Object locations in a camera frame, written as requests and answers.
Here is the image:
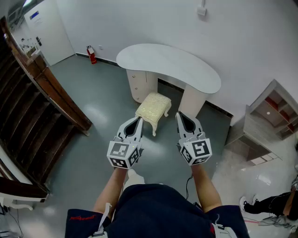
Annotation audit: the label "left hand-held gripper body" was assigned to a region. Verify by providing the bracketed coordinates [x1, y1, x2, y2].
[107, 136, 143, 170]

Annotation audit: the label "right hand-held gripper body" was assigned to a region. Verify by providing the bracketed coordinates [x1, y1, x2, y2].
[178, 132, 212, 166]

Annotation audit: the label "cream upholstered stool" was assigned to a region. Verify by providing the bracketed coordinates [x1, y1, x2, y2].
[135, 92, 172, 137]

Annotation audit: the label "white oval table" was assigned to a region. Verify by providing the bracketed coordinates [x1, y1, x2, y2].
[115, 43, 222, 118]

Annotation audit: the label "person's left forearm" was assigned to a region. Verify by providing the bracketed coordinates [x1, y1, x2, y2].
[93, 167, 131, 219]

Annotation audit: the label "person's right forearm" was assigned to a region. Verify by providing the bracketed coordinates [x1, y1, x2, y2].
[190, 164, 223, 213]

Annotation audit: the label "person's beige shorts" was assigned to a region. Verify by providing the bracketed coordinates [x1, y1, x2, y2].
[123, 169, 145, 189]

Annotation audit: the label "grey shelf unit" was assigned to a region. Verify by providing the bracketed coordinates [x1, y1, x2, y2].
[224, 79, 298, 163]

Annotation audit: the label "red fire extinguisher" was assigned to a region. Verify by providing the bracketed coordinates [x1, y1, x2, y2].
[86, 45, 97, 65]

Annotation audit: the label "dark wooden staircase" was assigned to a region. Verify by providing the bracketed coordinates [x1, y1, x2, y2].
[0, 16, 93, 198]

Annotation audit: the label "white carved furniture base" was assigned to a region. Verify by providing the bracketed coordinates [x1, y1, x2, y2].
[0, 192, 48, 211]

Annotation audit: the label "white door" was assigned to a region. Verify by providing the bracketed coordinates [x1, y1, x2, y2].
[24, 0, 76, 67]

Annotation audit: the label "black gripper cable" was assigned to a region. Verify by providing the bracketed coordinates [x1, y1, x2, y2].
[185, 173, 194, 200]

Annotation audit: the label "white harness strap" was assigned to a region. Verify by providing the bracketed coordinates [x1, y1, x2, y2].
[213, 213, 225, 231]
[92, 202, 112, 238]

